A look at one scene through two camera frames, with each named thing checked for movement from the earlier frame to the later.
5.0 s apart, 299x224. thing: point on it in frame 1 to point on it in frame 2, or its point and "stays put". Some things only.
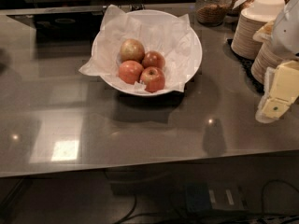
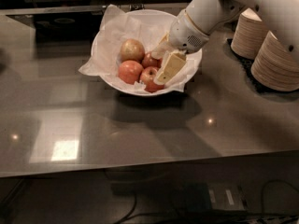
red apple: [154, 79] stays put
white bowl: [148, 52] stays put
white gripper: [287, 35] to [186, 36]
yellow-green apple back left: [132, 49] stays put
